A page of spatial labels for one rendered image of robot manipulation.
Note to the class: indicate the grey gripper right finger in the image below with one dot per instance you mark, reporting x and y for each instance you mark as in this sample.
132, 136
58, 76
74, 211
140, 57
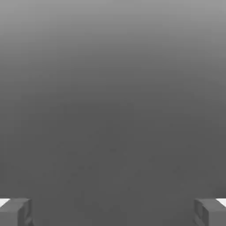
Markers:
211, 213

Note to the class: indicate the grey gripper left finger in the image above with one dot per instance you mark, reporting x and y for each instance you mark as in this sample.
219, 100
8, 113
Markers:
14, 213

